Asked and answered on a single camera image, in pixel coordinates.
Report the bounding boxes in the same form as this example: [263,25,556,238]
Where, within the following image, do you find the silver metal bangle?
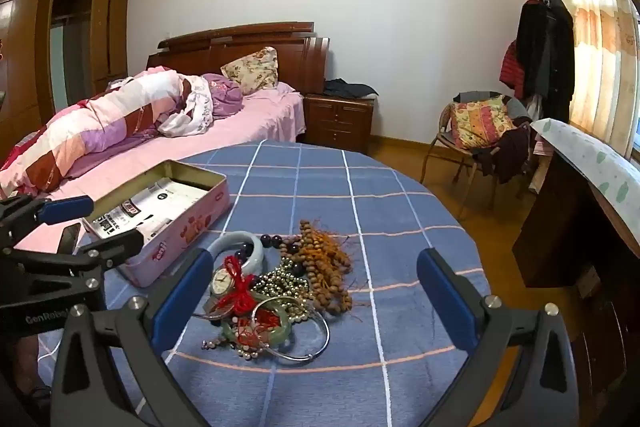
[250,299,332,364]

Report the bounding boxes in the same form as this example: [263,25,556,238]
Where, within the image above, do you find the red knot charm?
[222,255,258,315]

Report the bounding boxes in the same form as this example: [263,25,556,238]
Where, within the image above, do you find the wooden nightstand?
[303,93,376,152]

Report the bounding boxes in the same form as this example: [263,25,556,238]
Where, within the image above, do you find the person's left forearm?
[11,336,42,400]

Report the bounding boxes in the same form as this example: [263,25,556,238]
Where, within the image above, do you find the hanging dark coat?
[515,0,575,122]

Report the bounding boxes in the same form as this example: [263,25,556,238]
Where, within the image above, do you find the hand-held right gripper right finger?
[416,248,588,427]

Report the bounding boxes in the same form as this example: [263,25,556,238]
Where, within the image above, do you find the white jade bangle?
[206,231,266,273]

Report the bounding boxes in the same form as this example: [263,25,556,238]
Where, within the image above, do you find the wooden bead string orange tassels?
[280,219,356,315]

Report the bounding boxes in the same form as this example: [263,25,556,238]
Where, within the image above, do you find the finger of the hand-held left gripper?
[0,195,94,253]
[0,229,144,308]

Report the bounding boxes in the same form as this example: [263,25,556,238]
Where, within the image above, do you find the dark wooden cabinet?
[512,147,640,427]

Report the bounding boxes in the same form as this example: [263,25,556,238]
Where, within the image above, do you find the green jade bangle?
[222,297,306,348]

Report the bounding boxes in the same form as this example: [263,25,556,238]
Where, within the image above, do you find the dark clothes pile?
[322,78,379,98]

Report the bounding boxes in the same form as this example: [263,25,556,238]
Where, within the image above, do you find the white sheet green pattern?
[530,117,640,248]

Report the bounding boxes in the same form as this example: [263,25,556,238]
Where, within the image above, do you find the dark maroon garment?
[472,124,531,185]

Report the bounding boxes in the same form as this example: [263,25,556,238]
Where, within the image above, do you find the patterned yellow curtain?
[529,0,640,158]

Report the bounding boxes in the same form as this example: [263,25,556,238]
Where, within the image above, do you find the purple blanket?
[200,73,246,120]

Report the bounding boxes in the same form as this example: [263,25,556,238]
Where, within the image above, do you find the wooden wardrobe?
[0,0,135,158]

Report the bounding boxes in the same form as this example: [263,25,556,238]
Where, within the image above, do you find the metallic bead necklace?
[200,257,321,360]

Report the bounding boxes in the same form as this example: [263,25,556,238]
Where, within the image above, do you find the floral pillow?
[220,47,279,96]

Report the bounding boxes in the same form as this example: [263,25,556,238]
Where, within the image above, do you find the dark purple bead bracelet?
[235,233,306,278]

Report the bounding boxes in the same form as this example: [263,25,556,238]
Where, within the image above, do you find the hanging red garment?
[499,39,526,100]

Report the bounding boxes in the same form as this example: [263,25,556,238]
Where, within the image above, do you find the pink tin box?
[81,159,231,289]

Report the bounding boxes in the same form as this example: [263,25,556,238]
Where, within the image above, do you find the blue plaid tablecloth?
[37,139,493,427]

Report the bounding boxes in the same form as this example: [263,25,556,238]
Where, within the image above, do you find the rattan chair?
[420,91,538,208]

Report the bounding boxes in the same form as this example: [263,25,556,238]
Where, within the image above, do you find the pink patchwork quilt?
[0,66,216,200]

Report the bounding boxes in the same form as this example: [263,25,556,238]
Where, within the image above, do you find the colourful patchwork cushion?
[450,96,516,151]

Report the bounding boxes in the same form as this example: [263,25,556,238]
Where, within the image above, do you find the wooden bed pink sheet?
[0,22,331,208]

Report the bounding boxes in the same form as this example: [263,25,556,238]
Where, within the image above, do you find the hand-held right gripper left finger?
[50,248,216,427]

